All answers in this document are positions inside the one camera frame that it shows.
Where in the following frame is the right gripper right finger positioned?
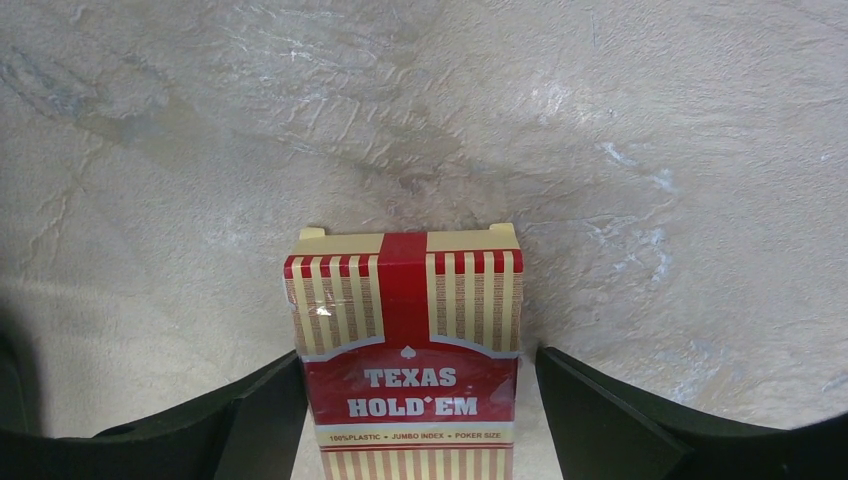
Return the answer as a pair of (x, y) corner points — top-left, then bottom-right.
(535, 347), (847, 479)

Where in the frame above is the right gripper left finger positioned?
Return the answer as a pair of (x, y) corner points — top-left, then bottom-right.
(1, 351), (308, 479)

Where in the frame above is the red Texas Hold'em card deck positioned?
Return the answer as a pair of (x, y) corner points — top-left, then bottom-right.
(283, 223), (524, 479)

